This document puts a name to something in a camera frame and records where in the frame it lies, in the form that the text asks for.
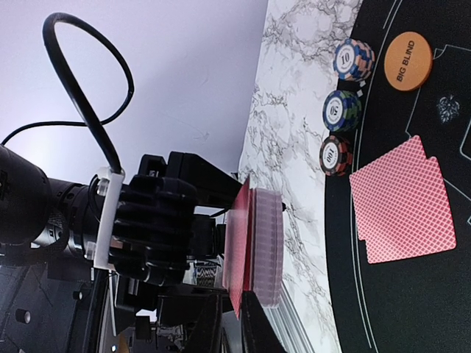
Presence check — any round black poker mat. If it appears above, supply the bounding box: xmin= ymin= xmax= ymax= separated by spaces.
xmin=325 ymin=1 xmax=470 ymax=352

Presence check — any grey chip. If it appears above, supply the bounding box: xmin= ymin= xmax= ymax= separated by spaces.
xmin=333 ymin=38 xmax=376 ymax=82

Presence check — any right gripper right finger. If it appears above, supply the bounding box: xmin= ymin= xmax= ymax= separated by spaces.
xmin=240 ymin=294 xmax=286 ymax=353

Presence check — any red card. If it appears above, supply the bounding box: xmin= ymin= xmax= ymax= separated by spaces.
xmin=365 ymin=157 xmax=456 ymax=264
xmin=349 ymin=135 xmax=426 ymax=240

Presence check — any orange big blind button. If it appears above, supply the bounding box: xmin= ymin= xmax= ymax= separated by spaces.
xmin=383 ymin=32 xmax=433 ymax=91

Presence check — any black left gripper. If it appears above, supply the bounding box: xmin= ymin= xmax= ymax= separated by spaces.
xmin=1 ymin=148 xmax=240 ymax=352

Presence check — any green chip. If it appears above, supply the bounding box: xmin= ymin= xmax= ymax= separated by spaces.
xmin=322 ymin=90 xmax=362 ymax=132

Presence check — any red chip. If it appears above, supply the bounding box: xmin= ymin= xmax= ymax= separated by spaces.
xmin=319 ymin=135 xmax=353 ymax=177

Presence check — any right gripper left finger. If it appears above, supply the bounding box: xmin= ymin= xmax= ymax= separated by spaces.
xmin=179 ymin=293 xmax=225 ymax=352

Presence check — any red playing card deck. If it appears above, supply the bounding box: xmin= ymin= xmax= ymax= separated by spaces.
xmin=222 ymin=178 xmax=284 ymax=318

